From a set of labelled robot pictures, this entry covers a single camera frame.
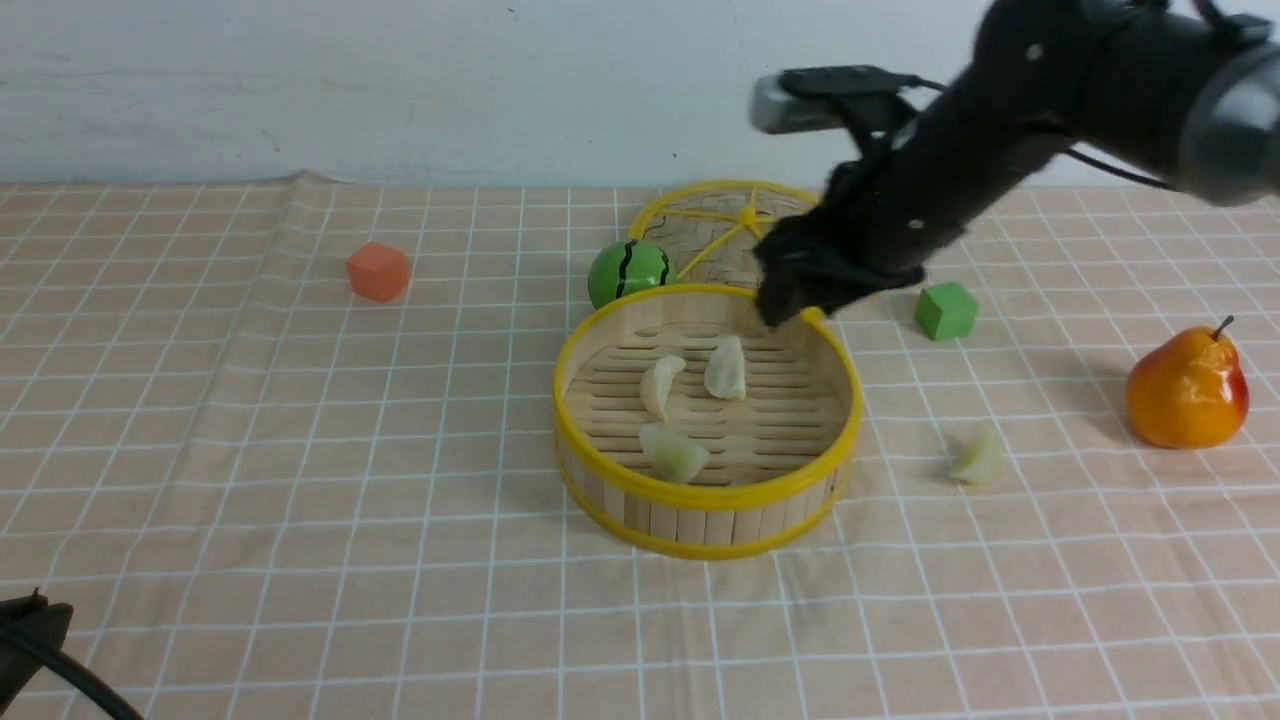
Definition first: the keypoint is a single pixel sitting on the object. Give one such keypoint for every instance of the bamboo steamer lid yellow rim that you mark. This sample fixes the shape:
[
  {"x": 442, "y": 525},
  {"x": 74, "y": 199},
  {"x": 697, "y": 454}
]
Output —
[{"x": 710, "y": 229}]

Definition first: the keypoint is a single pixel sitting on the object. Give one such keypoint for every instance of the green watermelon toy ball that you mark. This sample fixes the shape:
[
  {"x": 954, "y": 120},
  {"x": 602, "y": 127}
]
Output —
[{"x": 627, "y": 267}]

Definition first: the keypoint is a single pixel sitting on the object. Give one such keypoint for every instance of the green foam cube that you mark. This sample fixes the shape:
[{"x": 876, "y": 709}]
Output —
[{"x": 946, "y": 311}]

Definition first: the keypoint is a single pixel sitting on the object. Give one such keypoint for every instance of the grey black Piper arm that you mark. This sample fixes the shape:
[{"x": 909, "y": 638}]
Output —
[{"x": 34, "y": 632}]

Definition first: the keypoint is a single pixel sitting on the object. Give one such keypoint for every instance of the pale dumpling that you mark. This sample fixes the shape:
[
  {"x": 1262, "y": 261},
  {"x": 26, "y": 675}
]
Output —
[
  {"x": 672, "y": 456},
  {"x": 725, "y": 374},
  {"x": 983, "y": 461},
  {"x": 656, "y": 383}
]

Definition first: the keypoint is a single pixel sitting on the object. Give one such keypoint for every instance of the orange foam cube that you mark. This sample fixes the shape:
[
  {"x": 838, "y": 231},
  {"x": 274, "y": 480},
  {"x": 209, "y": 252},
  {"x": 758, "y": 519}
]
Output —
[{"x": 377, "y": 272}]

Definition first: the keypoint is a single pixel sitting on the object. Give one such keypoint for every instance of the bamboo steamer tray yellow rim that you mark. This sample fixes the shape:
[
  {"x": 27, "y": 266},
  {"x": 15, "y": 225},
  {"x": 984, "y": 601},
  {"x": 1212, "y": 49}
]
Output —
[{"x": 779, "y": 460}]

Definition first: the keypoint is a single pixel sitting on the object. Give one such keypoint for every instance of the black second robot arm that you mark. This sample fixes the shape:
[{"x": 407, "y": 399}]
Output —
[{"x": 1188, "y": 103}]

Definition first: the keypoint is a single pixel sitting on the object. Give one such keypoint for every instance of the orange yellow toy pear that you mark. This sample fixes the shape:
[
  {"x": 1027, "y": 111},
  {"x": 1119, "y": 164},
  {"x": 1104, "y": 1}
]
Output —
[{"x": 1189, "y": 393}]

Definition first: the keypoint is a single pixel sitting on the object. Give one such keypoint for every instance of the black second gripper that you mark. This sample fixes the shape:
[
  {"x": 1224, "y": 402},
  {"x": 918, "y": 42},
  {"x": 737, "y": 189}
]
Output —
[{"x": 1016, "y": 106}]

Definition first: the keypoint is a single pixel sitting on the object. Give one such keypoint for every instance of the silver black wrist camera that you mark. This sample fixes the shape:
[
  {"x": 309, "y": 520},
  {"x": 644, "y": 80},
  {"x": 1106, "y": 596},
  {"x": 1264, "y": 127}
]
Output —
[{"x": 865, "y": 101}]

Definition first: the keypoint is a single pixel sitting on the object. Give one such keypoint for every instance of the checkered beige tablecloth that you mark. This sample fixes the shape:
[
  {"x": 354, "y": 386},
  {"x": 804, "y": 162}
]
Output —
[{"x": 268, "y": 498}]

